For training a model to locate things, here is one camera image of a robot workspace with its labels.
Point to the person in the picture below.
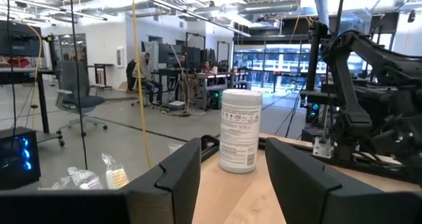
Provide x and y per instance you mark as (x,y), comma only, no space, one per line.
(146,75)
(207,67)

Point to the long office desk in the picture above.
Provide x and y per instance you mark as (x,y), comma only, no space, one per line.
(201,77)

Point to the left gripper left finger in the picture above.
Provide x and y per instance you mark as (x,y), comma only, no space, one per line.
(171,191)

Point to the black monitor on stand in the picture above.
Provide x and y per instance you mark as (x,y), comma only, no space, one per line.
(19,38)

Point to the grey office chair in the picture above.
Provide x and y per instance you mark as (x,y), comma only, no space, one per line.
(77,99)

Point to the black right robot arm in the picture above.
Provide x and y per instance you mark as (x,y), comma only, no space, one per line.
(349,95)

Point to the computer tower blue lights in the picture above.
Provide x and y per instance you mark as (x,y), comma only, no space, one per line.
(18,158)

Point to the white wipes canister green label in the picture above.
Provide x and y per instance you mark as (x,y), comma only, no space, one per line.
(240,131)

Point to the green white toothbrush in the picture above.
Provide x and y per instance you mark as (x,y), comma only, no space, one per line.
(82,181)

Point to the white metal bracket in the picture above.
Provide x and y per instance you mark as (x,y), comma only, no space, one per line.
(323,147)

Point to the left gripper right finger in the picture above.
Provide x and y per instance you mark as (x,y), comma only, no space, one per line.
(303,191)

